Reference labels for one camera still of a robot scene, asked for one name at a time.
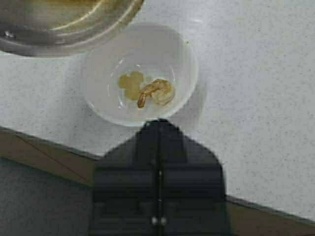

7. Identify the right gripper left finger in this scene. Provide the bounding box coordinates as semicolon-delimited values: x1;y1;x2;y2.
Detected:
89;120;160;236

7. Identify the black frying pan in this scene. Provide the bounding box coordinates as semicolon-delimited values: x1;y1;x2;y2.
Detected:
0;0;144;58

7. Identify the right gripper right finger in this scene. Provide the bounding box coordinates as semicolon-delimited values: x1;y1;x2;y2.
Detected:
158;119;231;236

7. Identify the white serving bowl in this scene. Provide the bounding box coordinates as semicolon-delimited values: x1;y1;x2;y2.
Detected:
82;23;199;127

